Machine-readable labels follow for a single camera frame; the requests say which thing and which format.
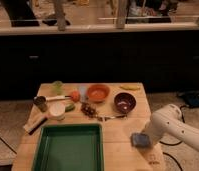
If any red tomato toy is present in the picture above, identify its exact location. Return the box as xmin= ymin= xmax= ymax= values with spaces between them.
xmin=70 ymin=91 xmax=80 ymax=102

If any metal cup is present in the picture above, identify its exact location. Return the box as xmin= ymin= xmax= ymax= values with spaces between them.
xmin=33 ymin=96 xmax=48 ymax=112

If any dark purple bowl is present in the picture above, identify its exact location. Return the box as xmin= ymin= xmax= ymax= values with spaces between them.
xmin=114 ymin=92 xmax=136 ymax=114

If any orange bowl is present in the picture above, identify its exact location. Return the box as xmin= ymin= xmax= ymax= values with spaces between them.
xmin=86 ymin=84 xmax=110 ymax=103

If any blue sponge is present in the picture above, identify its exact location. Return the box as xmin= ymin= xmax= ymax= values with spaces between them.
xmin=131 ymin=133 xmax=150 ymax=148

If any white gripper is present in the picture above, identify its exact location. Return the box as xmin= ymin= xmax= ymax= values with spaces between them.
xmin=142 ymin=123 xmax=162 ymax=147

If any wooden handled brush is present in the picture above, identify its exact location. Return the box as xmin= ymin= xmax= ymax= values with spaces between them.
xmin=23 ymin=115 xmax=47 ymax=135

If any black blue floor device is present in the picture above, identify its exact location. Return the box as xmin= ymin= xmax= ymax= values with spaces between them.
xmin=178 ymin=92 xmax=199 ymax=108

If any dark grape bunch toy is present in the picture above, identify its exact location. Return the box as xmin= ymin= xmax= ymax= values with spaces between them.
xmin=81 ymin=103 xmax=98 ymax=118

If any white handled knife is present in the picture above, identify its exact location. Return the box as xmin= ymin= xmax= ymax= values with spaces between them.
xmin=33 ymin=95 xmax=72 ymax=102

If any green plastic tray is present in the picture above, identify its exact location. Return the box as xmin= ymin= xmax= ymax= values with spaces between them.
xmin=32 ymin=124 xmax=104 ymax=171

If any green transparent cup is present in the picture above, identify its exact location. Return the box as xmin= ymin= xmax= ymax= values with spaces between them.
xmin=52 ymin=81 xmax=63 ymax=95

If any green vegetable toy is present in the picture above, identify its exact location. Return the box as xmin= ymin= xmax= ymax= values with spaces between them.
xmin=65 ymin=103 xmax=75 ymax=112

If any yellow banana toy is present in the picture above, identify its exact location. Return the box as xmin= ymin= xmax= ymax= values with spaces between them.
xmin=120 ymin=85 xmax=140 ymax=91

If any clear plastic piece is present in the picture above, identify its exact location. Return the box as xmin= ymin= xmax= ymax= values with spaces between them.
xmin=79 ymin=85 xmax=87 ymax=102

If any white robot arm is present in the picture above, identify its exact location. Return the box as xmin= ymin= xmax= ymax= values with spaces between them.
xmin=142 ymin=104 xmax=199 ymax=152

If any metal spoon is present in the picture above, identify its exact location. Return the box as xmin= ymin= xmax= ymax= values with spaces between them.
xmin=97 ymin=115 xmax=127 ymax=121

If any white cup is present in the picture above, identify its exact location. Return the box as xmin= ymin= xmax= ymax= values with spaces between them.
xmin=49 ymin=102 xmax=65 ymax=120

